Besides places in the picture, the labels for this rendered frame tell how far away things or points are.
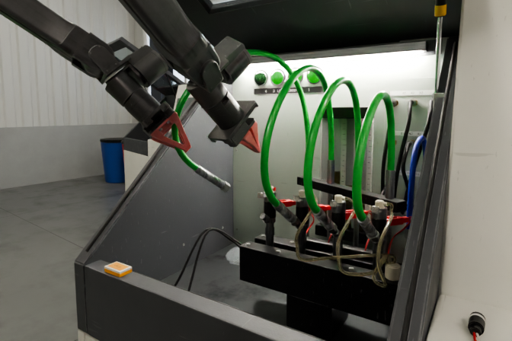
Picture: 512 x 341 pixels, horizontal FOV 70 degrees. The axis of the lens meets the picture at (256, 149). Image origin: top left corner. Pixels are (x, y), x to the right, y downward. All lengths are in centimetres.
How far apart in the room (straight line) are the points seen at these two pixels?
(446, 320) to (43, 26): 82
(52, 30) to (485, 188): 80
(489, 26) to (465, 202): 30
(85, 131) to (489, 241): 733
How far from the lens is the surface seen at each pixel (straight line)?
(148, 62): 80
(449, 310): 67
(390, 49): 98
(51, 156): 744
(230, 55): 66
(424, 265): 60
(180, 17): 53
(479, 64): 75
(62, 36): 78
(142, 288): 76
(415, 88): 98
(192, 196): 108
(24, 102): 728
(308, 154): 60
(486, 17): 78
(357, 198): 58
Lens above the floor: 128
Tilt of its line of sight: 6 degrees down
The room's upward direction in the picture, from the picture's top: straight up
